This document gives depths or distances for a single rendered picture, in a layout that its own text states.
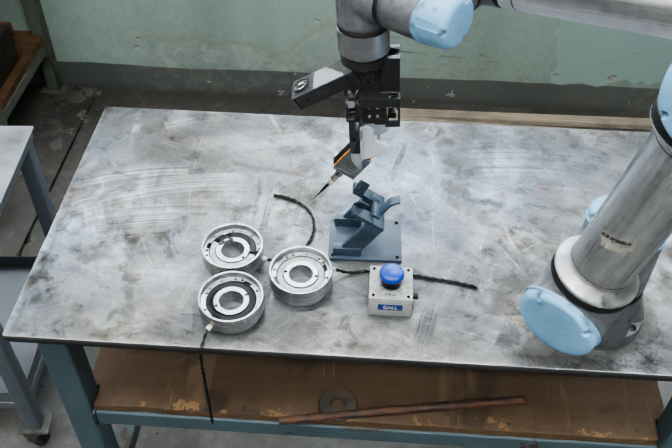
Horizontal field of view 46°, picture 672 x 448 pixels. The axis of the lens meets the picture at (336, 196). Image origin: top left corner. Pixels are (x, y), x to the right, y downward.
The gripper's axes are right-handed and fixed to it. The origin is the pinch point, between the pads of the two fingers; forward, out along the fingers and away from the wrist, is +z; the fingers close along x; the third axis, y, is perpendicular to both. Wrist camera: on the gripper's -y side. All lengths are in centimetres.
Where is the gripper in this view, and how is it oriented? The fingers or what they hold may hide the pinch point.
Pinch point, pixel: (355, 155)
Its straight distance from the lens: 127.7
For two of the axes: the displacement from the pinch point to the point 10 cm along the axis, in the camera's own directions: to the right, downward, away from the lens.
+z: 0.6, 7.2, 6.9
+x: 0.5, -6.9, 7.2
